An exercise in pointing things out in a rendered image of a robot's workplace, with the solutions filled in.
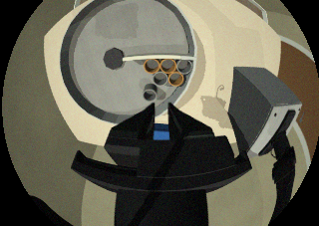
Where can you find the bronze bushing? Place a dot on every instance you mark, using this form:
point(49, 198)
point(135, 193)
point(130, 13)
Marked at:
point(175, 82)
point(170, 70)
point(149, 70)

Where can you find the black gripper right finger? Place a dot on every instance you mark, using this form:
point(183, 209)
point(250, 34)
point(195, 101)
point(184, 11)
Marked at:
point(184, 126)

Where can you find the blue open-top crate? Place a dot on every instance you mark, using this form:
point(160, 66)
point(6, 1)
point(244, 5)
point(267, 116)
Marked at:
point(161, 131)

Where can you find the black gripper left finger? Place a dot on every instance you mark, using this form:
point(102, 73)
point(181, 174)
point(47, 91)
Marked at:
point(137, 125)

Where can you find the grey metal bushing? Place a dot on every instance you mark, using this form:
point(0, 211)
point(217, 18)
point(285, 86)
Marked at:
point(185, 70)
point(148, 97)
point(160, 82)

